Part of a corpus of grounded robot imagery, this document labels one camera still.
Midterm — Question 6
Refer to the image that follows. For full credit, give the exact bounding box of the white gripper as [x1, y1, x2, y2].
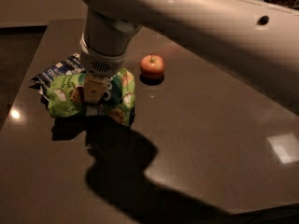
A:
[80, 35, 127, 104]

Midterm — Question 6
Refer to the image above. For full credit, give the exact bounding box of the green rice chip bag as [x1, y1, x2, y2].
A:
[46, 68, 135, 126]

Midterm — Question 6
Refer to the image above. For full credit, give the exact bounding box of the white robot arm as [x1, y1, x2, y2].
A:
[80, 0, 299, 112]

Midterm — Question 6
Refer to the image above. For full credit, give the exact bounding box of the blue chip bag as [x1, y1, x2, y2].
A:
[31, 53, 86, 96]

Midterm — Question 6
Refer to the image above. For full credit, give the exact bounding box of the red apple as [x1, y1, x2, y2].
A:
[140, 54, 165, 80]

